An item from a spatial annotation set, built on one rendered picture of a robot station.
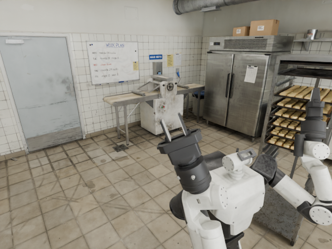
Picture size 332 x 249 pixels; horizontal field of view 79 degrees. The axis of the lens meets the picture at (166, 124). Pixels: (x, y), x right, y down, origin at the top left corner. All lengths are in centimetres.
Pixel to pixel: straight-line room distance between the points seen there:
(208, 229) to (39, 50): 399
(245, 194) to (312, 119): 42
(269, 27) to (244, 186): 366
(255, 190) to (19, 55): 396
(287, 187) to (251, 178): 20
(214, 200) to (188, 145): 16
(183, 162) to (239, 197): 40
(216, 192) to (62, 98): 402
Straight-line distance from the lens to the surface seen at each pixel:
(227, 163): 87
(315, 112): 102
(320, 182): 106
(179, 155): 54
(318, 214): 108
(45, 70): 427
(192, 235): 79
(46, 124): 446
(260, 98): 418
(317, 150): 100
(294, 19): 495
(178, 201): 85
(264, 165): 107
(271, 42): 412
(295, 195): 109
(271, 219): 266
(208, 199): 59
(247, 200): 92
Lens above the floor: 191
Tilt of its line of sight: 22 degrees down
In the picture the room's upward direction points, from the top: straight up
